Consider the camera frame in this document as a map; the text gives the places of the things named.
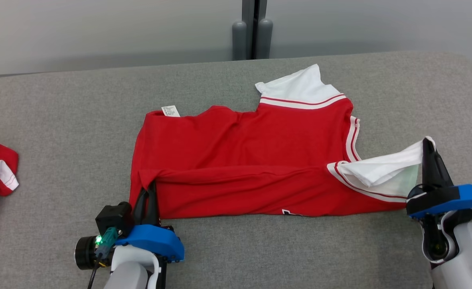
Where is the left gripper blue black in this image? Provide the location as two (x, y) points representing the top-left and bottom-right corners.
(115, 181), (185, 264)

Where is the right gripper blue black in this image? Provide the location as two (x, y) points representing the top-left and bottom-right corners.
(406, 137), (472, 220)

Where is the red shirt with white sleeves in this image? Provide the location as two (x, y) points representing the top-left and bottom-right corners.
(129, 63), (437, 219)

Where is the left camera cable teal plug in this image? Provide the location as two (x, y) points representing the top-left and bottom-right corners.
(87, 227), (119, 289)

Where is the grey partition post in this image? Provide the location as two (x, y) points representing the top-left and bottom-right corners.
(232, 0), (273, 61)

